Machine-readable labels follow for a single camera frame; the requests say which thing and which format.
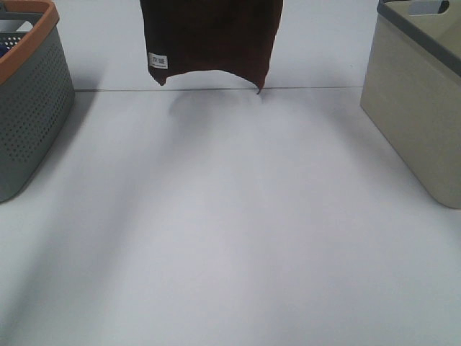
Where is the brown towel with white label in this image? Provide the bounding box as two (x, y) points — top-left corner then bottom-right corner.
(140, 0), (284, 90)

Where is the beige bin grey rim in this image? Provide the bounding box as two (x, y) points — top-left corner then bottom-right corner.
(360, 1), (460, 209)

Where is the grey perforated basket orange rim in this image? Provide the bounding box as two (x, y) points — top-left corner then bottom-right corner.
(1, 1), (75, 202)

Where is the blue item in basket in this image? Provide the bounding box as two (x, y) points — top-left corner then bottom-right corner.
(0, 44), (9, 58)

